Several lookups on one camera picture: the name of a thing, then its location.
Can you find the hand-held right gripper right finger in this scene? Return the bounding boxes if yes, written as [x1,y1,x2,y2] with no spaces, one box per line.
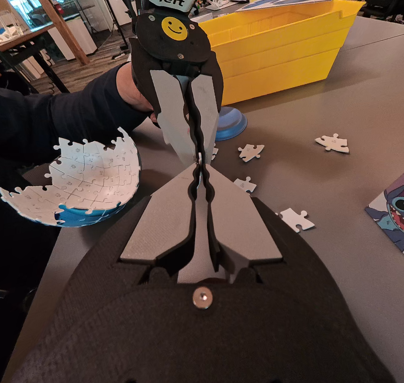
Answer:
[203,164,283,276]

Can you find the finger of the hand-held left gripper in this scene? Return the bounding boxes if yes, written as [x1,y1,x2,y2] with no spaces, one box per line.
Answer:
[189,74,220,163]
[150,69,199,166]

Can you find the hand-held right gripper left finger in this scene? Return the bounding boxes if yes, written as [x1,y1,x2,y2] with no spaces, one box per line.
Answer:
[119,163,201,276]

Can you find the single curved puzzle piece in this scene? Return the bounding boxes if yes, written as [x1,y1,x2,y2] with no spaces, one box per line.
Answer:
[195,151,205,190]

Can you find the white puzzle pieces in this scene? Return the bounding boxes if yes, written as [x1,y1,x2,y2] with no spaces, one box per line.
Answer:
[210,134,350,233]

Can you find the partly built puzzle ball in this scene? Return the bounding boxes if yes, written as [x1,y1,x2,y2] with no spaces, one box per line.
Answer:
[0,127,142,228]

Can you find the person's left forearm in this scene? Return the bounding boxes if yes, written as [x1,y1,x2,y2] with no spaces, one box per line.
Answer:
[0,63,149,169]

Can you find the blue plastic ball stand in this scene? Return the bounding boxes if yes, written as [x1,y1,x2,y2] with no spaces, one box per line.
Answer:
[215,107,248,141]

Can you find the cartoon print puzzle box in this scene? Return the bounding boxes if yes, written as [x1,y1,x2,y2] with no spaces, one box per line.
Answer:
[365,173,404,254]

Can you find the person's left hand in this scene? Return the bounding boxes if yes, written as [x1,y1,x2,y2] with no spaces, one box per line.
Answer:
[121,62,162,128]

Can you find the white low cabinet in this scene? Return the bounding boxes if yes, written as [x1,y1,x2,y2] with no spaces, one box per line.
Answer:
[47,18,97,62]

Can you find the yellow plastic bin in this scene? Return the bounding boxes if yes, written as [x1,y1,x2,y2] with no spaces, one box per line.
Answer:
[199,0,367,106]

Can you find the cluttered wooden desk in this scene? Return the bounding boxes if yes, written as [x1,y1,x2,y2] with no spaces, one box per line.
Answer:
[0,14,79,93]

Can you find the person's dark clothed body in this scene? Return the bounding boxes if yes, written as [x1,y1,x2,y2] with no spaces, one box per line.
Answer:
[0,156,64,358]

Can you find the wooden support post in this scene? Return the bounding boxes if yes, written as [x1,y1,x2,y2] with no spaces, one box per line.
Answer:
[25,0,90,66]

